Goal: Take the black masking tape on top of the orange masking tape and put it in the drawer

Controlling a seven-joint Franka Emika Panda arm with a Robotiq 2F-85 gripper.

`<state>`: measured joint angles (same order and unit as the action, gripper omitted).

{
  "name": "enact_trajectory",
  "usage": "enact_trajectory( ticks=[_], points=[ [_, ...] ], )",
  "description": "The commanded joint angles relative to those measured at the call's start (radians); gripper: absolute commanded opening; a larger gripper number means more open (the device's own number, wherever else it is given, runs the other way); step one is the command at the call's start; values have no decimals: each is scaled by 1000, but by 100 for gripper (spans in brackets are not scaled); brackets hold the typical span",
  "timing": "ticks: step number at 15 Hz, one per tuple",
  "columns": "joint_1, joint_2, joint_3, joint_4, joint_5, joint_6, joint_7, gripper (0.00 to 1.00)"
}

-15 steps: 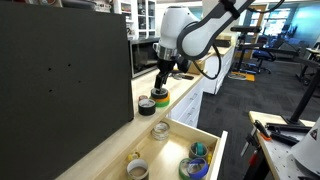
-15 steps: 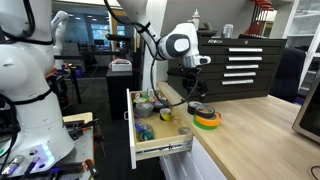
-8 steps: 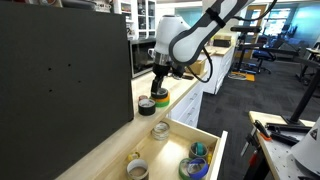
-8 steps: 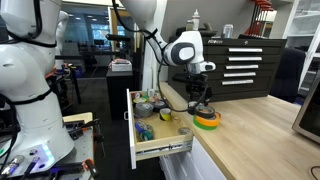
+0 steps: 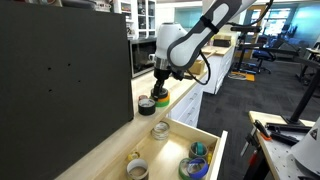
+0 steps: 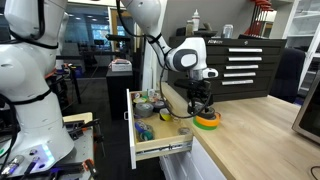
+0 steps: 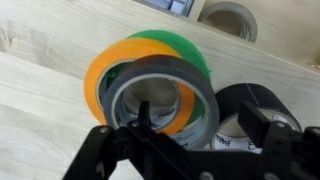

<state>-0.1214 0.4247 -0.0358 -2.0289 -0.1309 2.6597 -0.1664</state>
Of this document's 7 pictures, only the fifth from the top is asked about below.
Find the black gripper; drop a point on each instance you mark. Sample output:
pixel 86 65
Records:
pixel 162 76

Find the black masking tape roll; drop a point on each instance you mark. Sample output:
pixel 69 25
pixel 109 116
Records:
pixel 153 95

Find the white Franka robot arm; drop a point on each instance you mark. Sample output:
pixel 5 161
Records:
pixel 186 50

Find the orange masking tape roll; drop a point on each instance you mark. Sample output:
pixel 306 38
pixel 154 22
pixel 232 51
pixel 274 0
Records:
pixel 165 99

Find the green masking tape roll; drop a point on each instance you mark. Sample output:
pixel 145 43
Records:
pixel 163 104

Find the small brown tape roll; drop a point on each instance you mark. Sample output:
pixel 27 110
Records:
pixel 142 97

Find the black tape roll grey core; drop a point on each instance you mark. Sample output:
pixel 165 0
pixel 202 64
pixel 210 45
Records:
pixel 146 110

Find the wooden drawer white front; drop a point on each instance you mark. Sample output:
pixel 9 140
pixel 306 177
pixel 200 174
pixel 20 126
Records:
pixel 166 153

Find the grey teal tape roll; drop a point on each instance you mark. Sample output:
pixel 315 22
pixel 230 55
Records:
pixel 192 151

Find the yellow black hazard tape roll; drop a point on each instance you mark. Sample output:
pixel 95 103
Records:
pixel 133 156

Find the thin green tape roll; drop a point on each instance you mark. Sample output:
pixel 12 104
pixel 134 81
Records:
pixel 181 170

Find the blue tape roll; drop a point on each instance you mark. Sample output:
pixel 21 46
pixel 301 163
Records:
pixel 203 170

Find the white base cabinet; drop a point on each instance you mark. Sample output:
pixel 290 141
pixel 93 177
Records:
pixel 190 106

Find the black microwave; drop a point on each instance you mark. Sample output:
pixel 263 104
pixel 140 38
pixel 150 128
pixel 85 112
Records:
pixel 141 56

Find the cardboard box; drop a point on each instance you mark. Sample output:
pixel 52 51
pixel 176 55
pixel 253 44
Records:
pixel 196 67

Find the black box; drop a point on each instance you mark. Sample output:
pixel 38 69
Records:
pixel 221 42

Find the white shelving unit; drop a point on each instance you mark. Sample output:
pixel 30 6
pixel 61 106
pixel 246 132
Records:
pixel 136 16

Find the orange floor mat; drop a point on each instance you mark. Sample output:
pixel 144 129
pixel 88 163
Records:
pixel 243 76

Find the black panel board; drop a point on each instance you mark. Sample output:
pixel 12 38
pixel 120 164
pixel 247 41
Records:
pixel 60 83

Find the orange black hand tool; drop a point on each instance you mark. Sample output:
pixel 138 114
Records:
pixel 261 130

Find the blue office chair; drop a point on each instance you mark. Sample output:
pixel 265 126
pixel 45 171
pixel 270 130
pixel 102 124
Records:
pixel 263 55

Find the black object on chest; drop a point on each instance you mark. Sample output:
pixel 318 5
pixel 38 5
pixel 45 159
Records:
pixel 80 4

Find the black clamp tool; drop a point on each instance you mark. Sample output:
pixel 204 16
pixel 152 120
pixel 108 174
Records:
pixel 286 128
pixel 283 138

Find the perforated metal robot table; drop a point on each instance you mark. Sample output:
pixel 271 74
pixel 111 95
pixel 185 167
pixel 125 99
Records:
pixel 280 156

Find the black stand pole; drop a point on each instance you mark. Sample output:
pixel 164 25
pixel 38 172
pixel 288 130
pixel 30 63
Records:
pixel 305 96

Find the grey duct tape roll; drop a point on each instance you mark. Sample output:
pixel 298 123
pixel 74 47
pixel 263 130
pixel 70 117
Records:
pixel 130 170

